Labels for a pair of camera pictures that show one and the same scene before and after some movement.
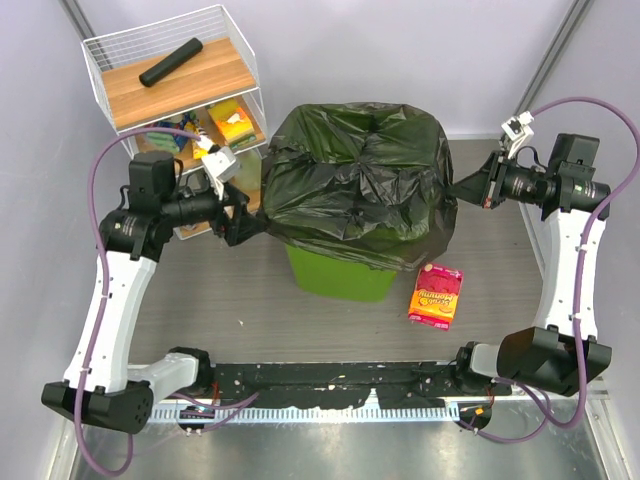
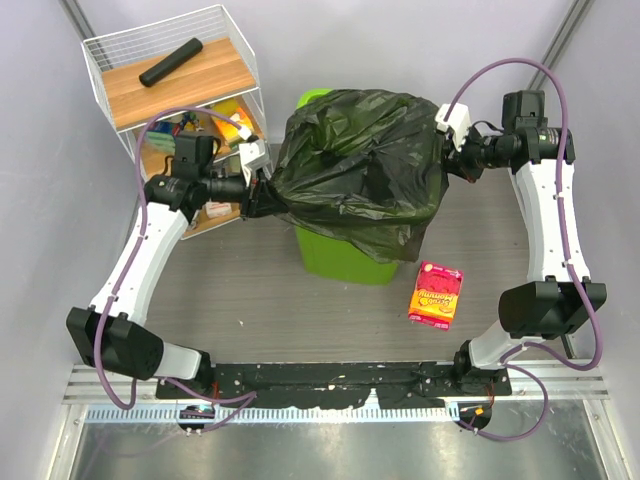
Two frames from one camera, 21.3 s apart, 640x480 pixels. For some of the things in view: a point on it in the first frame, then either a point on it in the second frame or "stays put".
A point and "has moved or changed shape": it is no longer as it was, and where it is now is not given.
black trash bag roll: x=152 y=75 stays put
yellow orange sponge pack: x=232 y=122 stays put
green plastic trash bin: x=335 y=279 -> x=323 y=260
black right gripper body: x=494 y=193 -> x=470 y=158
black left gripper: x=242 y=224 -> x=262 y=199
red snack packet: x=435 y=296 stays put
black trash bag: x=366 y=184 has moved or changed shape
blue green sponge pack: x=169 y=141 stays put
